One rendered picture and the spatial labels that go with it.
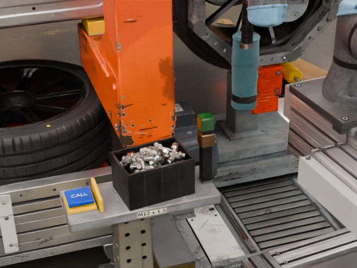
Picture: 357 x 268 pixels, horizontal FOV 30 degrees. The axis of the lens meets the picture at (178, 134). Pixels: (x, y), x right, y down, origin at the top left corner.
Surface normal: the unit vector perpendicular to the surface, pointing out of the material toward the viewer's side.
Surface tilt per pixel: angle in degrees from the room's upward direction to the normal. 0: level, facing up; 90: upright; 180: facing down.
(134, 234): 90
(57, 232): 90
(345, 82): 72
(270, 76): 90
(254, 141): 0
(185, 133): 0
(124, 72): 90
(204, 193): 0
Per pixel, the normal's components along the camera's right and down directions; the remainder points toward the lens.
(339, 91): -0.65, 0.09
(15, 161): 0.21, 0.47
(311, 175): -0.92, 0.21
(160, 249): -0.01, -0.87
